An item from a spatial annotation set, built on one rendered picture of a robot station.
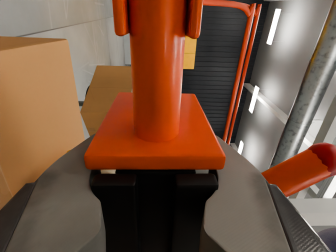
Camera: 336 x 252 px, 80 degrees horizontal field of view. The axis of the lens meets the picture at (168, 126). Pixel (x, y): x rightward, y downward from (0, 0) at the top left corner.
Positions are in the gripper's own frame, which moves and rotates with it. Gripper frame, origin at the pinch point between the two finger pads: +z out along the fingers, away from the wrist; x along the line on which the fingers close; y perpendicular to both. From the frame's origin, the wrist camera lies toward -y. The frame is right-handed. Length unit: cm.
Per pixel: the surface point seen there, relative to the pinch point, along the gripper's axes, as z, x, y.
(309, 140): 509, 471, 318
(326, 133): 182, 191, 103
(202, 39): 1055, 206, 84
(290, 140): 452, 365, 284
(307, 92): 451, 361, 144
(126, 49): 732, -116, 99
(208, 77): 1058, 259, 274
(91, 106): 129, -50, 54
